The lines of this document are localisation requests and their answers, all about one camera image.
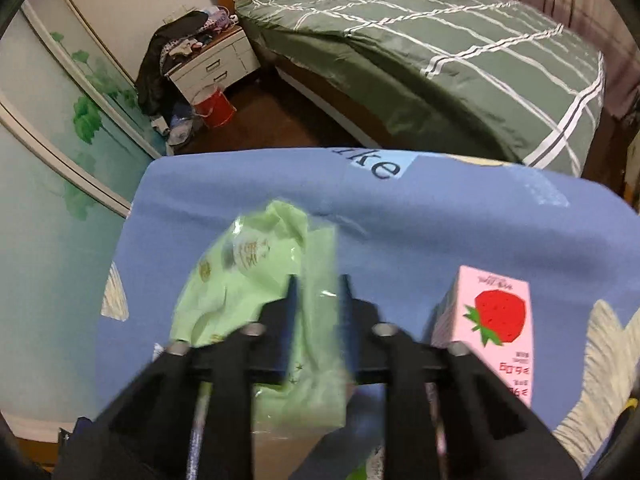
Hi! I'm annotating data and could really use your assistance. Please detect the light green snack bag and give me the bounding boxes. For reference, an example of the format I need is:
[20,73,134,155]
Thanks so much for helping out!
[170,200,350,432]

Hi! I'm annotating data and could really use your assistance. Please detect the pink strawberry milk carton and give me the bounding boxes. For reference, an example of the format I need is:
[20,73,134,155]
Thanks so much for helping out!
[430,266,534,406]

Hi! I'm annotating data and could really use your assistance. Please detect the sliding wardrobe with leaf print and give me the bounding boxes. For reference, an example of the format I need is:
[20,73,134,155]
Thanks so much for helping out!
[1,0,166,441]

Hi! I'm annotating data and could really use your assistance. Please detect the red plastic bucket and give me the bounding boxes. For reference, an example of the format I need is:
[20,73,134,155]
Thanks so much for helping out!
[191,84,236,130]

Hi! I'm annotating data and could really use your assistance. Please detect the green plaid bed cover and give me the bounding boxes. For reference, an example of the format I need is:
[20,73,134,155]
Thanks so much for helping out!
[235,0,605,177]

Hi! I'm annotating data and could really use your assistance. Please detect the white bedside drawer cabinet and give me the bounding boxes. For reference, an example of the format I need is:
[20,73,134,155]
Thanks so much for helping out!
[167,26,260,102]

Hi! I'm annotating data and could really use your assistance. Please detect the black clothes pile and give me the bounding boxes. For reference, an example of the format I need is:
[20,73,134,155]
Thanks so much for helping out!
[134,10,208,117]

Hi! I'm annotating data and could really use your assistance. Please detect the striped pink white curtain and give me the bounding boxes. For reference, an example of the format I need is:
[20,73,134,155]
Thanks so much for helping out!
[520,0,639,118]

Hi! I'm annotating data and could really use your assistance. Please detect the wooden bed frame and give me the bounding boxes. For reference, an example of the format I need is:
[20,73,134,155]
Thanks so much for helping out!
[215,0,401,148]

